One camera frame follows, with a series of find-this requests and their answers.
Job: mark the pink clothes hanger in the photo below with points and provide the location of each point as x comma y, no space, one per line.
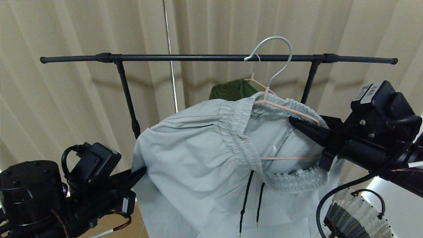
287,59
261,84

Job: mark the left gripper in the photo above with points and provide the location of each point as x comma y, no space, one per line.
109,205

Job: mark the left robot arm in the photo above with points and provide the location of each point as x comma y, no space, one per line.
29,188

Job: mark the white laundry basket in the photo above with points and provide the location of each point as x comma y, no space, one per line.
357,218

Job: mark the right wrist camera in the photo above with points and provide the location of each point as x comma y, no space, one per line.
380,112

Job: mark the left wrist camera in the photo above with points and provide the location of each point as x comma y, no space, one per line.
96,162

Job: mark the beige curtain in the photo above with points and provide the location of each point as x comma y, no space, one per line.
66,26

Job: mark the blue-grey garment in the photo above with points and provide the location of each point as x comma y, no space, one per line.
191,165

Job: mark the black clothes rack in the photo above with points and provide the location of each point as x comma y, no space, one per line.
198,58

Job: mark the green long-sleeved shirt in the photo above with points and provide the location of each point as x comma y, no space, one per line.
231,91

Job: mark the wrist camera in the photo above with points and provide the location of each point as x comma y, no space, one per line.
96,162
380,112

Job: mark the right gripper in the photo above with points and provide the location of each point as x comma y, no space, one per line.
363,153

